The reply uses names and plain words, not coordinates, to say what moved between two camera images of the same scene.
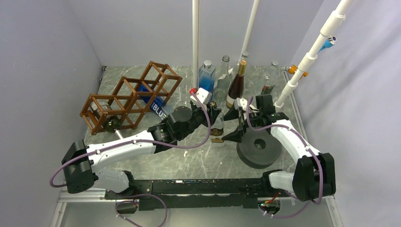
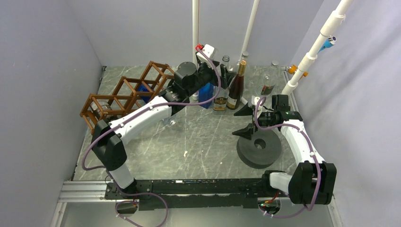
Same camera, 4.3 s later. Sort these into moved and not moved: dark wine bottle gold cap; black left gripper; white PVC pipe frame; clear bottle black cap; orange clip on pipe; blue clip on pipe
Moved: black left gripper; clear bottle black cap
Not moved: blue clip on pipe; white PVC pipe frame; dark wine bottle gold cap; orange clip on pipe
